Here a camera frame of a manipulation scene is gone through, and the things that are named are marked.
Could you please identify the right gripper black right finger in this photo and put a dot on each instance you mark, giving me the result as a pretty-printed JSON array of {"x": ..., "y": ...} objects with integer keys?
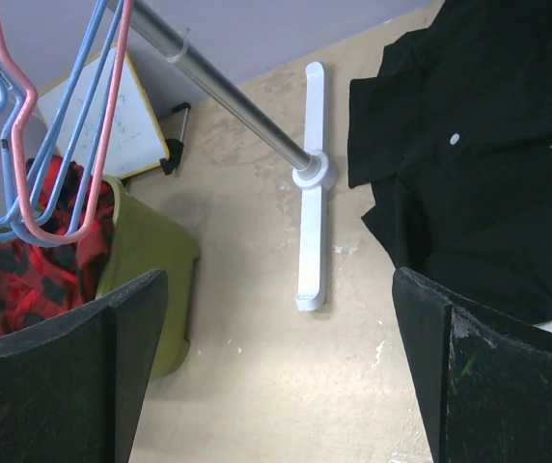
[{"x": 483, "y": 379}]

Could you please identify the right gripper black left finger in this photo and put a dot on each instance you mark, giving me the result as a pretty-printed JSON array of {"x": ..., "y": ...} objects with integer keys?
[{"x": 72, "y": 387}]

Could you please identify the red black plaid shirt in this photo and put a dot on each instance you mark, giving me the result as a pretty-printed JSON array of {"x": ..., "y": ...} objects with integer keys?
[{"x": 39, "y": 283}]

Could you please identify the pink wire hanger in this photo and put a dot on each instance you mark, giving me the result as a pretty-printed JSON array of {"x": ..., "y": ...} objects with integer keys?
[{"x": 67, "y": 203}]

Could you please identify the black button shirt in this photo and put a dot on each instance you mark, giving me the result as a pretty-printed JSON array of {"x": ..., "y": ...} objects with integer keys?
[{"x": 454, "y": 137}]

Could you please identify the metal clothes rack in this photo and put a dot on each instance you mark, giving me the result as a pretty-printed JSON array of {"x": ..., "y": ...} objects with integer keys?
[{"x": 313, "y": 171}]

